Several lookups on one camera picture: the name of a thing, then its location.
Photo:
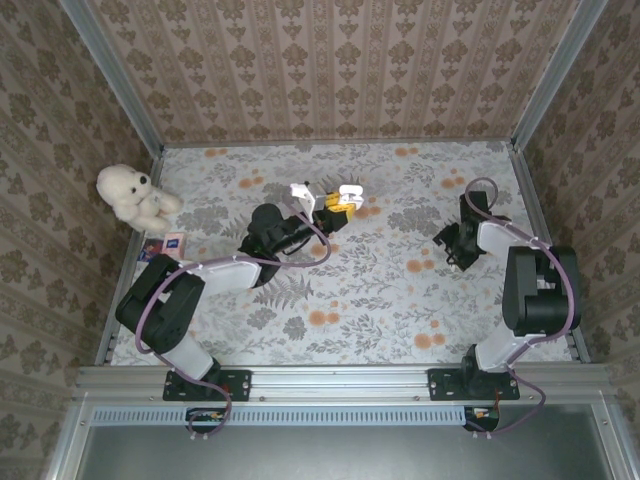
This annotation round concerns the white earbud charging case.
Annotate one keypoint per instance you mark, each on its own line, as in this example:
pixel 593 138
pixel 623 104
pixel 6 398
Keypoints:
pixel 351 195

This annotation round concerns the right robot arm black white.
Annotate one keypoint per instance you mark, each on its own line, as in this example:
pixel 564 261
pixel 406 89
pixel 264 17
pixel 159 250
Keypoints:
pixel 540 290

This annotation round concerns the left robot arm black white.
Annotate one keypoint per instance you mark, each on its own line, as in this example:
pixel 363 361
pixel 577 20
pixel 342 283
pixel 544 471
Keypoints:
pixel 225 275

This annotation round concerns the pink tissue pack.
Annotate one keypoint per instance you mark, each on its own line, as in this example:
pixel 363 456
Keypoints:
pixel 173 245

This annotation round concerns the blue printed card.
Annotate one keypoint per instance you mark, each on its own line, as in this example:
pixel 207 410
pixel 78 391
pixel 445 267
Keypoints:
pixel 149 251

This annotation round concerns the white teddy bear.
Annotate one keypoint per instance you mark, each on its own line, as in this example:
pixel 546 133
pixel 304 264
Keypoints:
pixel 135 197

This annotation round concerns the small circuit board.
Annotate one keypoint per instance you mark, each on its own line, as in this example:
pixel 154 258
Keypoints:
pixel 205 416
pixel 482 415

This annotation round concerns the grey metal panel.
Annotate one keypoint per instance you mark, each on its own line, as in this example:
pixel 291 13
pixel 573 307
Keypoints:
pixel 340 455

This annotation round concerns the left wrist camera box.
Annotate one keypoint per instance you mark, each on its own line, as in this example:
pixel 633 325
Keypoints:
pixel 305 196

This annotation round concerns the aluminium table end rail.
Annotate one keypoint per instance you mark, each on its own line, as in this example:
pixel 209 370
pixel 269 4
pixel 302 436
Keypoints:
pixel 340 144

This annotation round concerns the aluminium table side rail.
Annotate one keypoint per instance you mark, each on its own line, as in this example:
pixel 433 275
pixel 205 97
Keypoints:
pixel 158 162
pixel 531 200

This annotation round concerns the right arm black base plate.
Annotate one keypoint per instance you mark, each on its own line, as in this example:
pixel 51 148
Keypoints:
pixel 440 385

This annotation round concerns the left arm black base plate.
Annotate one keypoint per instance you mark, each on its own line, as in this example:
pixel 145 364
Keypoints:
pixel 240 385

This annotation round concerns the aluminium mounting rail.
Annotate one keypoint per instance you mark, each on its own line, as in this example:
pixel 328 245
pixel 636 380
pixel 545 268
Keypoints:
pixel 340 382

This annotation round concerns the aluminium frame post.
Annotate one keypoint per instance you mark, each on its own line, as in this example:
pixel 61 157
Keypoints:
pixel 555 75
pixel 110 80

